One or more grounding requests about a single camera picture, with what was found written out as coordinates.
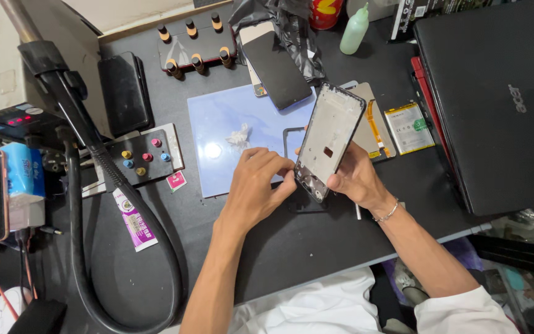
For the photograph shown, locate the white gold smartphone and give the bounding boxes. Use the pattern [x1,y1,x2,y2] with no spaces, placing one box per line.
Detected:
[239,20,277,98]

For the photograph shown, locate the black printed box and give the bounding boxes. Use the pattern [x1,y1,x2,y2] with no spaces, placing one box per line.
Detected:
[389,0,497,43]

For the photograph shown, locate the black rectangular pad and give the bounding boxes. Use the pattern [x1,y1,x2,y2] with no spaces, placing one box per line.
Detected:
[97,51,155,138]

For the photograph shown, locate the phone display with orange flex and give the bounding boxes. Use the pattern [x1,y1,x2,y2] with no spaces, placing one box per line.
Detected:
[340,80,397,163]

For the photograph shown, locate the black smartphone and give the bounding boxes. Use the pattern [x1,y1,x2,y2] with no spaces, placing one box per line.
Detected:
[241,30,313,111]

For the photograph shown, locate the black foam block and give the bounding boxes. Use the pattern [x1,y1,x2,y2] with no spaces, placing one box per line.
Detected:
[6,299,69,334]

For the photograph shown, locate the black flexible hose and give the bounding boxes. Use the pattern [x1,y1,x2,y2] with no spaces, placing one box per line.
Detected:
[62,137,185,334]

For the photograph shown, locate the black station red display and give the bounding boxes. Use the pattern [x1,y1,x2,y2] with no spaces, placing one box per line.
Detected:
[0,102,71,150]

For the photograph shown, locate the white metal plate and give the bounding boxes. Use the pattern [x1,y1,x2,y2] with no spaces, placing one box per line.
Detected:
[79,122,185,199]

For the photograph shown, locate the white phone battery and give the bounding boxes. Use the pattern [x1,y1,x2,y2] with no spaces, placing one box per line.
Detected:
[384,101,436,156]

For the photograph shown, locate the person's right hand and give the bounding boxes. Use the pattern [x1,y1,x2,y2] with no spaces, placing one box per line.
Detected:
[326,140,398,219]

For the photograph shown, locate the crumpled white tissue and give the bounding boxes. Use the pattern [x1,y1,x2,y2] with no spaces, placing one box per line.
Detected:
[225,122,252,148]

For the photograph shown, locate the black plastic bag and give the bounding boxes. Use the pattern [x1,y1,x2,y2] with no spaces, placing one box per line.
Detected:
[228,0,326,83]

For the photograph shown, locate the pale green squeeze bottle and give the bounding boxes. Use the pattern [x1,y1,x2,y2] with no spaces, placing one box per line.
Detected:
[339,2,370,56]

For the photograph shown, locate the purple white glue tube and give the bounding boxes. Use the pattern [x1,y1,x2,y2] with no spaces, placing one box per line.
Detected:
[111,187,159,253]

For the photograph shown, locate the blue tissue pack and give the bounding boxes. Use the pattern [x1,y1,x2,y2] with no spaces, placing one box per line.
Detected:
[0,142,46,199]

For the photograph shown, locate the small pink packet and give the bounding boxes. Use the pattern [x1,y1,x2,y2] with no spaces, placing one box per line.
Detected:
[165,170,188,194]

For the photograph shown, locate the red can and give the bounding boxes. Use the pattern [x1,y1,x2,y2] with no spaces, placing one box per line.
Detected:
[309,0,345,31]

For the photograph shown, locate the person's left hand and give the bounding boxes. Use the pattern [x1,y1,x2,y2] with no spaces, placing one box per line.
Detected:
[217,147,298,233]

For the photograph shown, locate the black laptop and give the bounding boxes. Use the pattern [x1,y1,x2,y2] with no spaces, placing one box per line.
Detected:
[413,0,534,217]

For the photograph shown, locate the red flat case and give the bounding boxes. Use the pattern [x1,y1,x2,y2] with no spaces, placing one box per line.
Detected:
[410,56,454,173]

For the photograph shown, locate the white box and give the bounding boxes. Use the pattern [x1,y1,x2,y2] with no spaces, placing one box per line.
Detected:
[7,192,46,232]

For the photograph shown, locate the black jig coloured knobs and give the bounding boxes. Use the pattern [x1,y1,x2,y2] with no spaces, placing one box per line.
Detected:
[104,136,175,192]

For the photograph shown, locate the silver phone frame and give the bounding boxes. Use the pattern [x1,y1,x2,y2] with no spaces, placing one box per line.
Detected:
[294,82,368,204]

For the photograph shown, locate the light blue work mat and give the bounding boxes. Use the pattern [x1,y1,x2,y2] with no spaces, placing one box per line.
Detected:
[187,84,317,199]

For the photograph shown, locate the glass shelf with items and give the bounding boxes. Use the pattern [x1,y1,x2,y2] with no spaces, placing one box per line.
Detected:
[467,203,534,334]

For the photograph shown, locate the grey white shoe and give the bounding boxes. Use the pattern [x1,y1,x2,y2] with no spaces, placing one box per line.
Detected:
[391,256,431,308]

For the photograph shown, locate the white round object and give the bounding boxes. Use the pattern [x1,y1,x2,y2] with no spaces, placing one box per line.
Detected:
[0,286,34,334]

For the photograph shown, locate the silver chain bracelet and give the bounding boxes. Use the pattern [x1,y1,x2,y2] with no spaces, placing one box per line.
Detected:
[372,198,400,224]

